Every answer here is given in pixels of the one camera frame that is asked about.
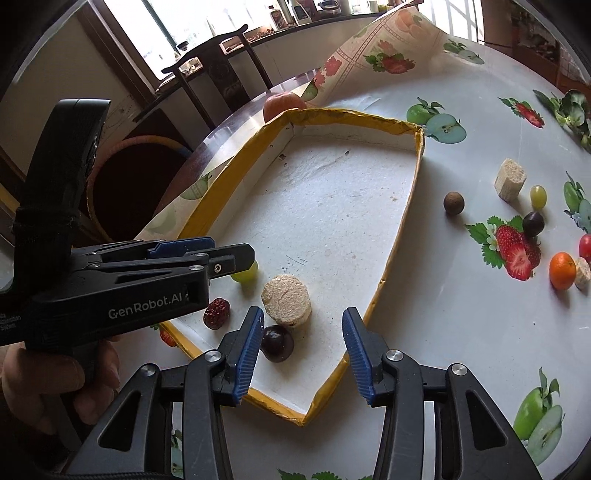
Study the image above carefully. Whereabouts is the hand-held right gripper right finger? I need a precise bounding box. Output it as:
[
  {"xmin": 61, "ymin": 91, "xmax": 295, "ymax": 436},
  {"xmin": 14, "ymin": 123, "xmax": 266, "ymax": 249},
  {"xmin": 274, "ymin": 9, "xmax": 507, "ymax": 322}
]
[{"xmin": 342, "ymin": 307, "xmax": 543, "ymax": 480}]

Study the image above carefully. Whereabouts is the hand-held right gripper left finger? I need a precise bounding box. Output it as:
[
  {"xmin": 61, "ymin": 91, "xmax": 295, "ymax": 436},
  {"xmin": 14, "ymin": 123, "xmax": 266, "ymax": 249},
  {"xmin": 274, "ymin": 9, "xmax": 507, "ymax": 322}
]
[{"xmin": 65, "ymin": 305, "xmax": 265, "ymax": 480}]

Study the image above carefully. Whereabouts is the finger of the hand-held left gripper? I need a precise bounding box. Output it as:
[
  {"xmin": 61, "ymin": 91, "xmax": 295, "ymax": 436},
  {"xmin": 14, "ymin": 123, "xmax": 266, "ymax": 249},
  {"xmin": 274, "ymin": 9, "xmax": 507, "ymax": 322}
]
[
  {"xmin": 69, "ymin": 237, "xmax": 216, "ymax": 260},
  {"xmin": 76, "ymin": 244, "xmax": 256, "ymax": 283}
]

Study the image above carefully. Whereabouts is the white foam tray yellow tape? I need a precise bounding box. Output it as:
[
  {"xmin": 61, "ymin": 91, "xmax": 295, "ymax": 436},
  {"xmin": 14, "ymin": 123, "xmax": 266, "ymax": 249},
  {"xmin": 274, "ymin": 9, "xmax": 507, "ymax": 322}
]
[{"xmin": 134, "ymin": 107, "xmax": 426, "ymax": 426}]

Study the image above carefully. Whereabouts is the orange tangerine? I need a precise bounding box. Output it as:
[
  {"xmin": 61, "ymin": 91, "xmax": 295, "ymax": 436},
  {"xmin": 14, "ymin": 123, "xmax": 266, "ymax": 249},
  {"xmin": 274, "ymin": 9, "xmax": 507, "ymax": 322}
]
[{"xmin": 549, "ymin": 252, "xmax": 577, "ymax": 291}]

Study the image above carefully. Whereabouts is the person's left hand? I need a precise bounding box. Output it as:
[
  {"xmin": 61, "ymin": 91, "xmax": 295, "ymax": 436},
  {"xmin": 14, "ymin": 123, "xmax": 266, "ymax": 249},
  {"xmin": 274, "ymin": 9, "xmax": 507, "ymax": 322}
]
[{"xmin": 0, "ymin": 340, "xmax": 122, "ymax": 428}]

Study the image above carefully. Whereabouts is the dark purple grape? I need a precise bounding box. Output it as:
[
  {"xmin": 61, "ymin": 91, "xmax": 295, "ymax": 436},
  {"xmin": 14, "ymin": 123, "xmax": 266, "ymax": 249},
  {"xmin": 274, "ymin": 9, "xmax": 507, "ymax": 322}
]
[
  {"xmin": 260, "ymin": 325, "xmax": 295, "ymax": 363},
  {"xmin": 522, "ymin": 211, "xmax": 546, "ymax": 238}
]

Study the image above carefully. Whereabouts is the red jujube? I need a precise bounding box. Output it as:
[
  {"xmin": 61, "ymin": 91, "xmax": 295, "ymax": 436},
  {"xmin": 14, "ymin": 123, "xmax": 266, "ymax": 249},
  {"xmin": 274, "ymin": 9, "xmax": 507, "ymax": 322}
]
[{"xmin": 204, "ymin": 298, "xmax": 232, "ymax": 330}]

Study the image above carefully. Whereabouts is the round cork-like biscuit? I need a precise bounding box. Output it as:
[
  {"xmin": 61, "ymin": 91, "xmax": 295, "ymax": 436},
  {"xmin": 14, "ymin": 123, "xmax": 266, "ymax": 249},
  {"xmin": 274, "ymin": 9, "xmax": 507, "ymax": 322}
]
[{"xmin": 261, "ymin": 274, "xmax": 312, "ymax": 329}]

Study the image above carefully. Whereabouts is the woven basket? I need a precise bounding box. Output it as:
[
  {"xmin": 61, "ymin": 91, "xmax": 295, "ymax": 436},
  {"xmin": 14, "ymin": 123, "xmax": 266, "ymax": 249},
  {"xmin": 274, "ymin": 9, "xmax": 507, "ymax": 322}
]
[{"xmin": 85, "ymin": 135, "xmax": 192, "ymax": 243}]

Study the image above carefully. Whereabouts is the fruit-print tablecloth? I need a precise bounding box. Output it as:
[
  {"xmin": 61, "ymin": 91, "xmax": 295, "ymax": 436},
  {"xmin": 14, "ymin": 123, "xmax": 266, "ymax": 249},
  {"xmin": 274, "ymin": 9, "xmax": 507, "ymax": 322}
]
[{"xmin": 134, "ymin": 0, "xmax": 591, "ymax": 480}]

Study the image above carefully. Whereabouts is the red apple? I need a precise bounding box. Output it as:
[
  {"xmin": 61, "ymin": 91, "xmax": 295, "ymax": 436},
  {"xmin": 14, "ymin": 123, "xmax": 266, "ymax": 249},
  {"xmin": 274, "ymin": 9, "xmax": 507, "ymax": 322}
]
[{"xmin": 263, "ymin": 91, "xmax": 308, "ymax": 123}]

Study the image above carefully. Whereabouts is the dark wooden chair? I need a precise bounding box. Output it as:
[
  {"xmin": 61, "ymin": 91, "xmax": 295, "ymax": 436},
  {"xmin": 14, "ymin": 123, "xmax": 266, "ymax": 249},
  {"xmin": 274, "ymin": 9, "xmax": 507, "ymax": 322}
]
[{"xmin": 161, "ymin": 24, "xmax": 274, "ymax": 132}]

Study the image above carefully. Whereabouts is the green bok choy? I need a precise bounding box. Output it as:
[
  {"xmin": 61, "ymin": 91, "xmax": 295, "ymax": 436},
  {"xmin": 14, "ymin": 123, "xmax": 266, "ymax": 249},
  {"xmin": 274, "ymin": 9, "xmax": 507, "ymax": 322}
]
[{"xmin": 533, "ymin": 89, "xmax": 591, "ymax": 153}]

